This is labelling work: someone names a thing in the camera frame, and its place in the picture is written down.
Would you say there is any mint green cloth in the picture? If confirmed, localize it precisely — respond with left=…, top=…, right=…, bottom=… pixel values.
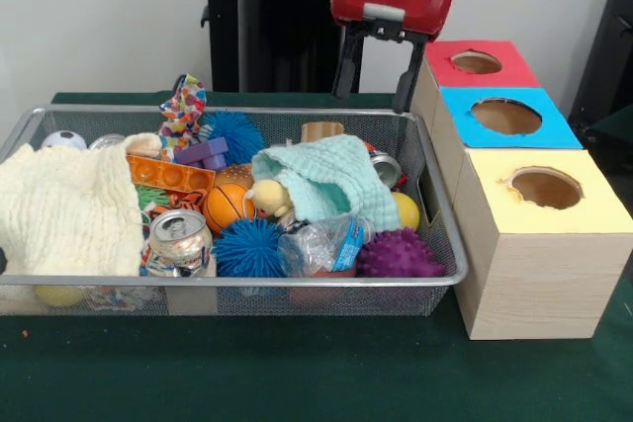
left=250, top=133, right=401, bottom=234

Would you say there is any crushed clear plastic bottle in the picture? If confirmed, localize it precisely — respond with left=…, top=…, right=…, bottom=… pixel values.
left=276, top=213, right=377, bottom=279

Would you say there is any wooden box with three holes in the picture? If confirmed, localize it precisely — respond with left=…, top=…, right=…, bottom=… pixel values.
left=408, top=39, right=633, bottom=342

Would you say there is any blue rubber koosh ball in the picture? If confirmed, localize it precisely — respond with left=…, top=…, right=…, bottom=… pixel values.
left=200, top=110, right=266, bottom=152
left=212, top=216, right=288, bottom=279

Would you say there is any yellow plush duck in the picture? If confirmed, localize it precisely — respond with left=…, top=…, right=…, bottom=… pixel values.
left=245, top=178, right=294, bottom=219

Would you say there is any purple spiky ball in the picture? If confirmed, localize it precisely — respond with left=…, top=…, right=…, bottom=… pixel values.
left=355, top=227, right=446, bottom=279

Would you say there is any multicoloured patterned cloth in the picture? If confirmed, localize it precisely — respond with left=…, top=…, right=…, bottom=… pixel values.
left=157, top=74, right=209, bottom=149

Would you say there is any orange toy basketball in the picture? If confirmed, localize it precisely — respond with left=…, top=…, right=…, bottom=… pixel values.
left=202, top=183, right=256, bottom=235

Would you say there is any dark green table cloth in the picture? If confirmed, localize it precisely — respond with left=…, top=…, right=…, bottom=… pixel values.
left=0, top=90, right=633, bottom=422
left=568, top=104, right=633, bottom=181

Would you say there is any black stand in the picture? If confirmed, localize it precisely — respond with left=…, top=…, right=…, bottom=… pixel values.
left=568, top=0, right=633, bottom=122

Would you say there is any dented white soda can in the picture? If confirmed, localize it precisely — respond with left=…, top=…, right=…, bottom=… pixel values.
left=146, top=208, right=215, bottom=279

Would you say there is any cream knitted cloth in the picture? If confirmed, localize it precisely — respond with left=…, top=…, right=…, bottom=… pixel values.
left=0, top=132, right=163, bottom=278

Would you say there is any wire mesh bin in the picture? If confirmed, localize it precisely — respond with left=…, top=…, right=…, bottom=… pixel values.
left=0, top=104, right=470, bottom=318

